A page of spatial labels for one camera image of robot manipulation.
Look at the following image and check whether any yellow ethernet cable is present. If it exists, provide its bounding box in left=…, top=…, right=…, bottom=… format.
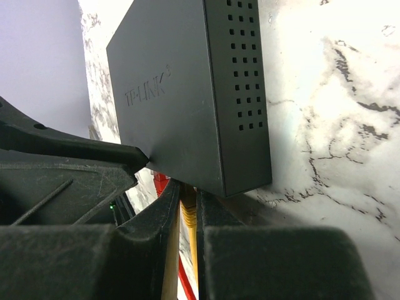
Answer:
left=161, top=184, right=201, bottom=300

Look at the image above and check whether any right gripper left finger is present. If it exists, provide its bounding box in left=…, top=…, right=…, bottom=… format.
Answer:
left=1, top=180, right=181, bottom=299

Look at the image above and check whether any red ethernet cable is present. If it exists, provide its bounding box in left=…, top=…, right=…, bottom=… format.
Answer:
left=151, top=171, right=198, bottom=300

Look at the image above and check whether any black TP-Link network switch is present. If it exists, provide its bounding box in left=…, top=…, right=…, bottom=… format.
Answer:
left=106, top=1, right=273, bottom=197

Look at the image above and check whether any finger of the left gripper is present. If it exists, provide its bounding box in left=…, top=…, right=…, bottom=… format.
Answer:
left=1, top=99, right=148, bottom=225

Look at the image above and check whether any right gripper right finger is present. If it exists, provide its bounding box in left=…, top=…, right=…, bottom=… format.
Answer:
left=196, top=190, right=374, bottom=299

